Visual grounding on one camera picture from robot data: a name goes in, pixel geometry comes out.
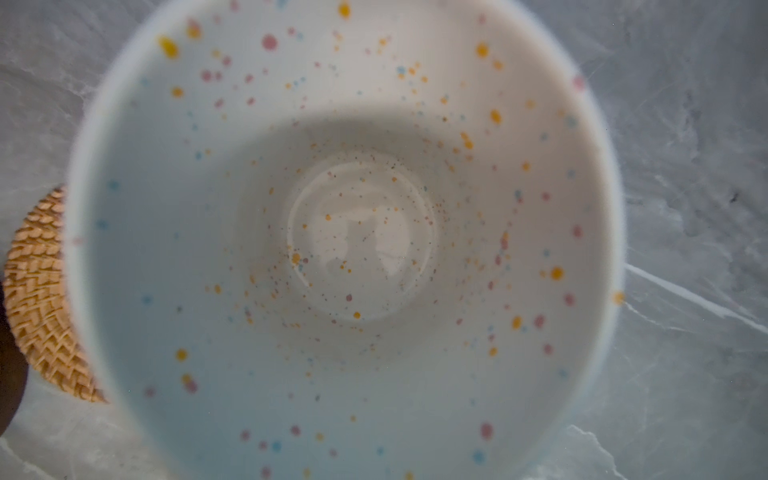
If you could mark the white speckled mug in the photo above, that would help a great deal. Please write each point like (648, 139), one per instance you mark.
(345, 239)

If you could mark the dark brown scratched coaster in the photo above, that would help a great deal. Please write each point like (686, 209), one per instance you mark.
(14, 373)

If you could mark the woven rattan coaster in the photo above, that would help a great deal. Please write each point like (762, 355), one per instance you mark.
(36, 303)

